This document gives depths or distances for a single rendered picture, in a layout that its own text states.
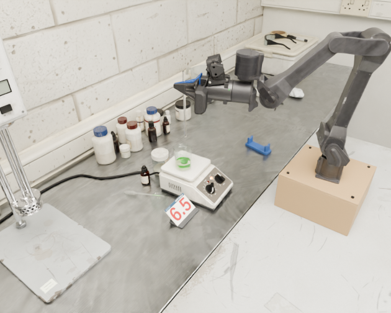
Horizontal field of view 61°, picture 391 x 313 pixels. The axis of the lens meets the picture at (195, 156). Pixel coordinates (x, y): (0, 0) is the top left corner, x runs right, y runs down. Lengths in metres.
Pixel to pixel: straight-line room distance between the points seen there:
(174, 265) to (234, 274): 0.15
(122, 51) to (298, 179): 0.82
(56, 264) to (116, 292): 0.18
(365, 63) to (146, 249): 0.70
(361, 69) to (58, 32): 0.88
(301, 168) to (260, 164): 0.23
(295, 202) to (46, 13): 0.92
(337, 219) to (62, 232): 0.75
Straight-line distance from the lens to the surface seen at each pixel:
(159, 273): 0.88
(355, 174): 1.06
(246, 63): 0.83
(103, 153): 1.22
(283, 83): 0.85
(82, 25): 1.26
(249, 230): 0.97
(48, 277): 0.93
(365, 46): 0.84
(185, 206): 1.00
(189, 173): 1.01
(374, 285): 0.94
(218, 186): 1.04
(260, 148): 1.28
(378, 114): 2.29
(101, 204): 1.09
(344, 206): 0.96
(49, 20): 1.19
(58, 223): 1.05
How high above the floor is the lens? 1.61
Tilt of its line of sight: 35 degrees down
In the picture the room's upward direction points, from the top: 1 degrees counter-clockwise
